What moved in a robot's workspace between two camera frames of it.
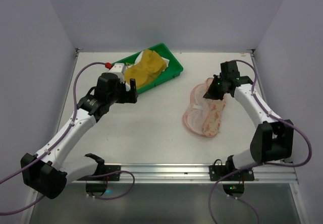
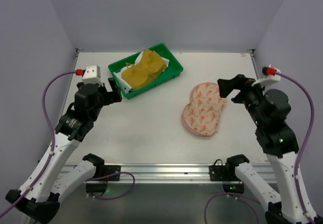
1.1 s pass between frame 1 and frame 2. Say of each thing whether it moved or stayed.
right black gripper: moved
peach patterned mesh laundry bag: stayed
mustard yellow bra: stayed
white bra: stayed
